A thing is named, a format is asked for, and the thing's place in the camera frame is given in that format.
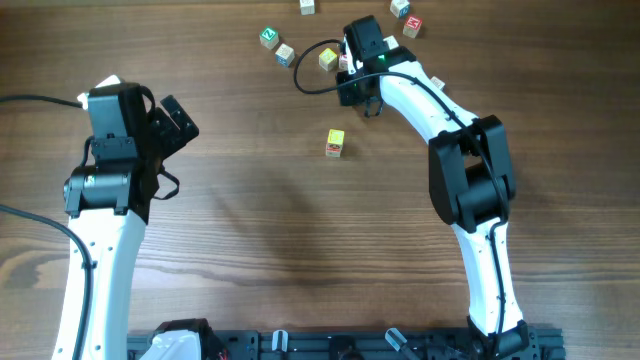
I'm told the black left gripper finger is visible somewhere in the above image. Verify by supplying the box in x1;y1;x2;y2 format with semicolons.
157;108;193;153
161;95;199;143

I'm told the yellow soccer ball block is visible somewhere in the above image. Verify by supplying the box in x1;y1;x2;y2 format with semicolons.
327;129;345;147

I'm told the red A letter block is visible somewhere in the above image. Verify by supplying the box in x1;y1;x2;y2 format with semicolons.
325;143;343;158

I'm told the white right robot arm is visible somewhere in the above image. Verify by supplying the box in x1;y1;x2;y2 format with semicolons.
336;16;528;359

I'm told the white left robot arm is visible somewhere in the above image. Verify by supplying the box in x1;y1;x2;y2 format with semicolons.
53;75;199;359

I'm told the red 9 number block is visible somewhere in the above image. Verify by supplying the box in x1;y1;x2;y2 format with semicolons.
338;54;349;71

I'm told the yellow top wooden block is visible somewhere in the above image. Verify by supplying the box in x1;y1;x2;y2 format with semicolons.
319;48;338;71

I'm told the white red sided block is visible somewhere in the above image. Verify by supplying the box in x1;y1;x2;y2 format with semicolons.
384;35;399;50

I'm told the blue sided wooden block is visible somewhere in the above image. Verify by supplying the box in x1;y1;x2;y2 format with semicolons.
275;44;295;68

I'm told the blue X letter block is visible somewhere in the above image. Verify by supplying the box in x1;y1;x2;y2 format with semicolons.
431;76;445;90

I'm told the red M letter block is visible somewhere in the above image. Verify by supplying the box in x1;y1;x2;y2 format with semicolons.
403;15;423;39

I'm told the blue sided far block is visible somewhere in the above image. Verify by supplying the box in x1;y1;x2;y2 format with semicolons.
390;0;410;19

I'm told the plain wooden block far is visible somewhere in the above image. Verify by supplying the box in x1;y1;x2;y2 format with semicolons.
299;0;315;16

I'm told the green Z letter block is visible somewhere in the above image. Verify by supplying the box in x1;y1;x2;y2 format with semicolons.
259;26;279;50

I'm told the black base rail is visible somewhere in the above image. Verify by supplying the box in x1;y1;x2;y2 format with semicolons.
126;322;567;360

